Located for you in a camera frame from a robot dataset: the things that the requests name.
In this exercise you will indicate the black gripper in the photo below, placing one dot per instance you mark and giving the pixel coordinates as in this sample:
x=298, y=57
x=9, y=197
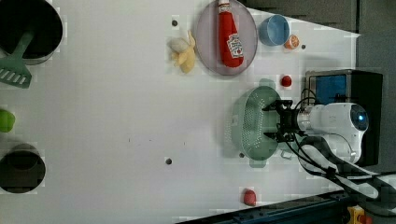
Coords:
x=288, y=125

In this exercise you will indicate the green plastic strainer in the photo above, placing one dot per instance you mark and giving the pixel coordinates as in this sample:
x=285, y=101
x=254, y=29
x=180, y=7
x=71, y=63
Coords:
x=248, y=123

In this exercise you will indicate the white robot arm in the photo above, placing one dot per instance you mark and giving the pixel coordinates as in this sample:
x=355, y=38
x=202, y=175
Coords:
x=329, y=144

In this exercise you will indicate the green mug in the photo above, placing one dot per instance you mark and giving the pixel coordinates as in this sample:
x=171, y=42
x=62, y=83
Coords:
x=289, y=150

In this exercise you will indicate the red strawberry toy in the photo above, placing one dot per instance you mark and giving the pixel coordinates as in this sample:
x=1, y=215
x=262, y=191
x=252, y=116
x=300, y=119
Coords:
x=286, y=81

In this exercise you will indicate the black toaster oven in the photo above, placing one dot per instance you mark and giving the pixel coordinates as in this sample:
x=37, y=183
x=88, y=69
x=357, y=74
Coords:
x=353, y=86

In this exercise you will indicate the pink red fruit toy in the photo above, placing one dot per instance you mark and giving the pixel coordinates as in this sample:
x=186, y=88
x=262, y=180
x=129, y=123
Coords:
x=249, y=197

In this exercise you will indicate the orange slice toy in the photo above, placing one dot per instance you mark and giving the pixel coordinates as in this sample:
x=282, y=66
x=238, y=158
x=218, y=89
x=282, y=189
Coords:
x=293, y=42

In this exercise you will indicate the red ketchup bottle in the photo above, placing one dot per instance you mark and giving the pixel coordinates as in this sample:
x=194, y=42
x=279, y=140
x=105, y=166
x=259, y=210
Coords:
x=230, y=45

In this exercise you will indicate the blue bowl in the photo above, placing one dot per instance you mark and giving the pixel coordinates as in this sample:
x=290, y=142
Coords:
x=274, y=31

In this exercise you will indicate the yellow peeled banana toy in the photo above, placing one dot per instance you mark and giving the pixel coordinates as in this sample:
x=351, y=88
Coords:
x=183, y=53

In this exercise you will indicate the purple round plate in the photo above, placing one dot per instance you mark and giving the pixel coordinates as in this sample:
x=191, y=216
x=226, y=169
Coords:
x=207, y=38

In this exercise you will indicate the black cylinder cup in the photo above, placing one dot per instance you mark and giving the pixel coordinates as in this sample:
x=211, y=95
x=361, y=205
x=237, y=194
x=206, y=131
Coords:
x=22, y=169

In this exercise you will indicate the green slotted spatula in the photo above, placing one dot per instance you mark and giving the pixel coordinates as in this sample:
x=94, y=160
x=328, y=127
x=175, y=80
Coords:
x=13, y=69

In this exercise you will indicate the black pot with spatula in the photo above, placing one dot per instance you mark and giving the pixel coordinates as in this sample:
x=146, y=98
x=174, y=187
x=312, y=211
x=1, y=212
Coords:
x=38, y=16

